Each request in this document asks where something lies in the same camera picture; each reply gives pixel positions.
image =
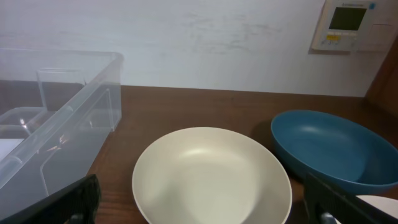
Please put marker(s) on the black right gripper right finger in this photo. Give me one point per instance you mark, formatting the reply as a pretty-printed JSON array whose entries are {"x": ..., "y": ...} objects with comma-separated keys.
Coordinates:
[{"x": 328, "y": 203}]

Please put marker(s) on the clear plastic storage container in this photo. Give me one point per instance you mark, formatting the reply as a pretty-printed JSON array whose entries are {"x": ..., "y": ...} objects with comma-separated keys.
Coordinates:
[{"x": 57, "y": 109}]

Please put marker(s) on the blue large bowl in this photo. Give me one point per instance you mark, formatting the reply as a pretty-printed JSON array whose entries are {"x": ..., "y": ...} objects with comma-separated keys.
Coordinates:
[{"x": 343, "y": 152}]

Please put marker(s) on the beige large bowl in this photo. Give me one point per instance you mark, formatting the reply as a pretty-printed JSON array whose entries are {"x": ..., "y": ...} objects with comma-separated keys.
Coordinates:
[{"x": 384, "y": 204}]

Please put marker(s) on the white wall control panel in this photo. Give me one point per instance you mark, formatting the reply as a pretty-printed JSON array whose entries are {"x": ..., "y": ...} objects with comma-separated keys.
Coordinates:
[{"x": 356, "y": 25}]

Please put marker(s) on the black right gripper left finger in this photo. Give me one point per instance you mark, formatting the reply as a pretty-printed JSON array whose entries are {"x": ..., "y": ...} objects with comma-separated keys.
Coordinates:
[{"x": 76, "y": 203}]

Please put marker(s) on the cream large bowl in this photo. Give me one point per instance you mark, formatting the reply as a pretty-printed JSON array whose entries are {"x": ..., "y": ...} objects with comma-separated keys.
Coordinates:
[{"x": 210, "y": 175}]

